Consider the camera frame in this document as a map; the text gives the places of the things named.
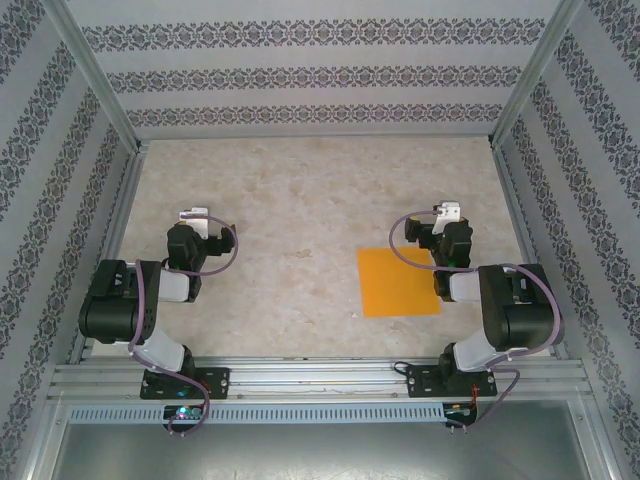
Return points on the orange paper sheet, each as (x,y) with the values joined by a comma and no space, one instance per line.
(390,285)

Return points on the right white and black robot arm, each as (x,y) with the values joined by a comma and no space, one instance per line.
(520,315)

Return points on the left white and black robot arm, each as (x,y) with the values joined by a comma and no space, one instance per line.
(110,305)

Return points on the grey sheet metal tray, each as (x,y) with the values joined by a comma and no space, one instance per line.
(320,455)

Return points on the thin aluminium crossbar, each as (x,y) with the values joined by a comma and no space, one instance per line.
(315,136)

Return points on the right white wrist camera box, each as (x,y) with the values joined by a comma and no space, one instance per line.
(447,210)

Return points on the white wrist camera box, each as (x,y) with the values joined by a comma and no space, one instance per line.
(447,210)
(197,215)

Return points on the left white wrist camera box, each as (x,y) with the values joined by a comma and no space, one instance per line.
(197,215)

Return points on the aluminium side rail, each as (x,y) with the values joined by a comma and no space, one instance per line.
(514,200)
(126,200)

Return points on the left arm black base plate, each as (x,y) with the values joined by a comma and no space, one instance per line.
(217,382)

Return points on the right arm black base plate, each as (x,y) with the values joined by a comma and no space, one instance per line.
(420,382)

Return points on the aluminium frame post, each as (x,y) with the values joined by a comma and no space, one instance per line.
(530,75)
(100,75)

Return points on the wide aluminium base rail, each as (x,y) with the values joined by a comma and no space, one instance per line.
(320,380)

